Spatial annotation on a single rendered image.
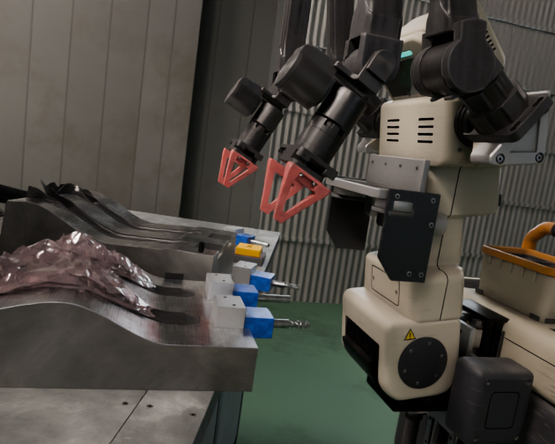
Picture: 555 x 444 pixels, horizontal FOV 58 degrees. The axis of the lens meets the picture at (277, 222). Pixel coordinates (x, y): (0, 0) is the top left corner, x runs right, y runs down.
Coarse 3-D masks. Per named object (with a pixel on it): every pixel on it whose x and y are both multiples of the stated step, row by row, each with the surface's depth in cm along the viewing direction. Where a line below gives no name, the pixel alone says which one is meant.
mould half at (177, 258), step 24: (96, 192) 111; (24, 216) 87; (48, 216) 86; (72, 216) 90; (96, 216) 97; (0, 240) 88; (24, 240) 87; (96, 240) 86; (120, 240) 89; (192, 240) 95; (216, 240) 98; (144, 264) 86; (168, 264) 86; (192, 264) 86; (216, 264) 89
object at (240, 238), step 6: (228, 228) 136; (234, 228) 137; (240, 228) 138; (240, 234) 136; (246, 234) 137; (240, 240) 135; (246, 240) 134; (252, 240) 135; (258, 240) 135; (264, 246) 133
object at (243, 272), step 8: (240, 264) 97; (248, 264) 98; (256, 264) 99; (240, 272) 95; (248, 272) 95; (256, 272) 98; (264, 272) 98; (240, 280) 95; (248, 280) 95; (256, 280) 95; (264, 280) 95; (272, 280) 97; (256, 288) 95; (264, 288) 95; (288, 288) 96; (296, 288) 96
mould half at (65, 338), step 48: (48, 288) 56; (192, 288) 77; (0, 336) 51; (48, 336) 52; (96, 336) 53; (144, 336) 55; (192, 336) 58; (240, 336) 60; (0, 384) 52; (48, 384) 53; (96, 384) 54; (144, 384) 55; (192, 384) 57; (240, 384) 58
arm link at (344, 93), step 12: (336, 84) 69; (324, 96) 68; (336, 96) 68; (348, 96) 68; (360, 96) 71; (324, 108) 68; (336, 108) 68; (348, 108) 68; (360, 108) 69; (336, 120) 68; (348, 120) 68; (348, 132) 69
